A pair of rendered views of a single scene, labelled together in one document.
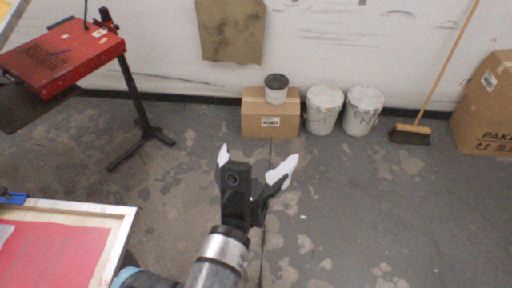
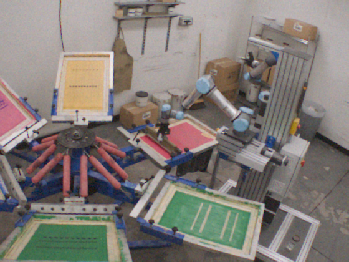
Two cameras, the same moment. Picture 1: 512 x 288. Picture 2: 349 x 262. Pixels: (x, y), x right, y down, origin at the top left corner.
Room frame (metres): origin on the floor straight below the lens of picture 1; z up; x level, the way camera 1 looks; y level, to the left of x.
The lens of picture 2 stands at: (-1.24, 2.95, 2.56)
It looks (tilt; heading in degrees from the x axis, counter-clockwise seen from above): 30 degrees down; 310
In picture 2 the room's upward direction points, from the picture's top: 8 degrees clockwise
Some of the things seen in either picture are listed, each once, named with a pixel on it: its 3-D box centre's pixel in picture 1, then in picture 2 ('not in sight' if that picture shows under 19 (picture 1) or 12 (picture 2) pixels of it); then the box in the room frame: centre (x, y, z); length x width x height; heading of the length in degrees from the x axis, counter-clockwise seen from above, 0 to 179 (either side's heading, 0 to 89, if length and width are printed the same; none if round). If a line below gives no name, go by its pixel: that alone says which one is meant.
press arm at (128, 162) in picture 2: not in sight; (140, 158); (0.44, 1.34, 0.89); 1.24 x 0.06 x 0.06; 85
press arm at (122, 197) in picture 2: not in sight; (149, 206); (-0.07, 1.70, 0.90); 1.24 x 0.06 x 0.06; 25
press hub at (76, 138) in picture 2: not in sight; (81, 199); (0.50, 1.96, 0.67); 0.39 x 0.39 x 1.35
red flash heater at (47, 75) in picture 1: (66, 54); not in sight; (1.65, 1.13, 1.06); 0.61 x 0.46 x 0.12; 145
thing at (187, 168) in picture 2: not in sight; (192, 160); (0.21, 0.87, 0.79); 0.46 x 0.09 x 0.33; 85
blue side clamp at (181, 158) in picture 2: not in sight; (178, 159); (0.14, 1.17, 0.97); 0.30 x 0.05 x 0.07; 85
